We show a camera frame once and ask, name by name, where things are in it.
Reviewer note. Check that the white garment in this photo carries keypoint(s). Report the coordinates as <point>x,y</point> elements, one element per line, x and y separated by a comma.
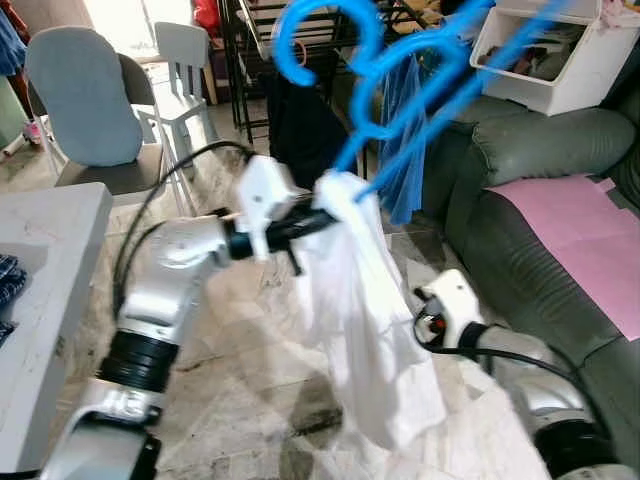
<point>370,330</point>

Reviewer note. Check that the black knit garment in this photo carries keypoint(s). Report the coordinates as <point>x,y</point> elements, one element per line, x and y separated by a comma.
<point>300,130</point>

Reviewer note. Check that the blue plastic hanger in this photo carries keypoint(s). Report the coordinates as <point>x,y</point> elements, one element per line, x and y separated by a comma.
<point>382,62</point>

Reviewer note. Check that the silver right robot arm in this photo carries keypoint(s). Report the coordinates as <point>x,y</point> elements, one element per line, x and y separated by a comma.
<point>540,390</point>

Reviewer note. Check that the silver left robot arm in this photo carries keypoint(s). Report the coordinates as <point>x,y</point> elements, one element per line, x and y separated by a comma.
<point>160,290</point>

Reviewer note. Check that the blue garment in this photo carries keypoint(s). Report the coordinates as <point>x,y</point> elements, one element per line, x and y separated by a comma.
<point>405,170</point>

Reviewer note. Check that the pink sheet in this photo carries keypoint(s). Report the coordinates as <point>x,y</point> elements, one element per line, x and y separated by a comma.
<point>570,230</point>

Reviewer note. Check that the black metal drying rack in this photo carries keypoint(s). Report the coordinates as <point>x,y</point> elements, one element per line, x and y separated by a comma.
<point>232,60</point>

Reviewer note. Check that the grey folding chair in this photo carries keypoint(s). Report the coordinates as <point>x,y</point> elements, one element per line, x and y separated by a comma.
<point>110,175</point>

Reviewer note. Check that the pale plastic child chair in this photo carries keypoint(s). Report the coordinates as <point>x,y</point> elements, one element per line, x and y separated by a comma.
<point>185,50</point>

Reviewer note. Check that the dark green leather sofa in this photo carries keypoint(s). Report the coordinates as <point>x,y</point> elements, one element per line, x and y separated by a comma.
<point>530,140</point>

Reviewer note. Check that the red cloth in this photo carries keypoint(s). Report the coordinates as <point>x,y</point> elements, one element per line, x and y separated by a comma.
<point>207,15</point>

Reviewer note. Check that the pale grey folding table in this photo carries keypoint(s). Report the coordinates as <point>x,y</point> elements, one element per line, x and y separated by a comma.
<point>50,230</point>

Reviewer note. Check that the light blue chair cushion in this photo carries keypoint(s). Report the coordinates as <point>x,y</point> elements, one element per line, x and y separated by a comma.
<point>85,95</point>

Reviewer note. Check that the blue plaid shirt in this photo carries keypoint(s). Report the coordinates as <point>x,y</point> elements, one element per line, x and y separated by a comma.
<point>10,290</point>

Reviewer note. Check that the white plastic storage bin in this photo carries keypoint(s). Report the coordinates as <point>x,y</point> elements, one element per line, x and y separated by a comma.
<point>590,70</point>

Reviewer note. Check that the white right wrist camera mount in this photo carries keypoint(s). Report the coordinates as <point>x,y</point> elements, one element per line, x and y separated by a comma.
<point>455,295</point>

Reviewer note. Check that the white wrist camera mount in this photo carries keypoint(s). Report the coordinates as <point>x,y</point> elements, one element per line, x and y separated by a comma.
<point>265,190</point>
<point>455,295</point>

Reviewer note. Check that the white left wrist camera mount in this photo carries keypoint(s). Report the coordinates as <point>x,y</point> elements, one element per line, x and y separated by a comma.
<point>265,190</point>

